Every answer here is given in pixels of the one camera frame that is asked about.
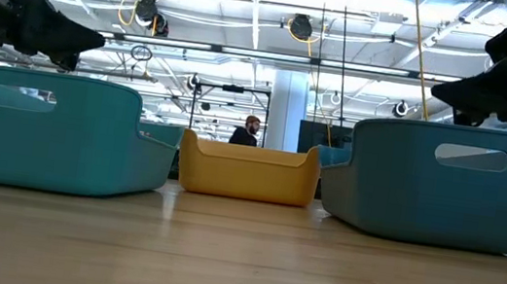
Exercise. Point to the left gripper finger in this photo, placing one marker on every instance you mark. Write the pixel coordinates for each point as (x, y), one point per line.
(52, 32)
(68, 61)

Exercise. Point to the teal plastic bin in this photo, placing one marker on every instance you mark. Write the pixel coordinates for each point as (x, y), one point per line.
(61, 146)

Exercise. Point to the slate blue plastic bin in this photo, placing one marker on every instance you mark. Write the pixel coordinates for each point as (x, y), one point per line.
(422, 203)

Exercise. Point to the white pillar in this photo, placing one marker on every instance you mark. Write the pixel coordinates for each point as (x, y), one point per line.
(287, 112)

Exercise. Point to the person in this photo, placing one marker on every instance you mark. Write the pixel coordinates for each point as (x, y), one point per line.
(242, 136)

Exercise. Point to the long ceiling light fixture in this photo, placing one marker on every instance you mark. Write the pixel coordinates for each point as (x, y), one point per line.
(265, 55)

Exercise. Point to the yellow plastic bin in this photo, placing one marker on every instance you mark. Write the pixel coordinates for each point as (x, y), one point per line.
(249, 176)

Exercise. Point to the black metal rig frame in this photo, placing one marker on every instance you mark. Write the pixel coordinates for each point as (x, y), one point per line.
(233, 88)

